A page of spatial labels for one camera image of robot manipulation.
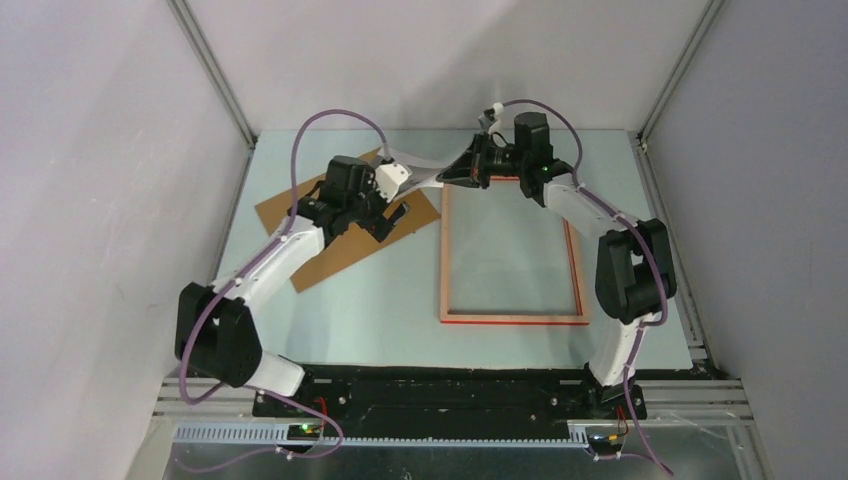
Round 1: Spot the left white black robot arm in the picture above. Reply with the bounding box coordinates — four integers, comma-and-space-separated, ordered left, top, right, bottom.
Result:
175, 156, 412, 417

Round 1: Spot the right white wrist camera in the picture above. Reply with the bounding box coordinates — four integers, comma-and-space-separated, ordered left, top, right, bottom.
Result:
478, 102, 505, 135

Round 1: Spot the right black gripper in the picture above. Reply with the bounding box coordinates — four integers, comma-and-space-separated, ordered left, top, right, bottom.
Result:
436, 132, 526, 191

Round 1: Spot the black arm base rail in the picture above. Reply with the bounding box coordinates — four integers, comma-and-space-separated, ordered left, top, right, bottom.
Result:
251, 364, 647, 439

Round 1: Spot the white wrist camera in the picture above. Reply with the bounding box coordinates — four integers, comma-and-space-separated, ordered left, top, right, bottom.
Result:
478, 102, 505, 135
375, 163, 412, 202

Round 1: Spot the brown backing board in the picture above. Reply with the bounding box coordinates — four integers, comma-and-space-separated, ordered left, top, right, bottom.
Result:
241, 149, 440, 292

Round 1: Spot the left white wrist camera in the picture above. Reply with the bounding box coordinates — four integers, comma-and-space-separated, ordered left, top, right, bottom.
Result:
375, 163, 412, 202

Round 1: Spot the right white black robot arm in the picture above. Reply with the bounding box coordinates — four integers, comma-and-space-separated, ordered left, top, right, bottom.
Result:
436, 104, 677, 418

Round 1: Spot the grey slotted cable duct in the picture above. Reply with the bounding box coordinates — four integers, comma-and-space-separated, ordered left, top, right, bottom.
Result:
173, 422, 589, 449

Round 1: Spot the landscape photo print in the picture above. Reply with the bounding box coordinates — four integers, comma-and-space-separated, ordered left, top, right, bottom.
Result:
374, 146, 463, 200

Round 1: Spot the red wooden picture frame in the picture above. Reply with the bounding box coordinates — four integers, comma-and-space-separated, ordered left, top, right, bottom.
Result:
438, 186, 593, 326

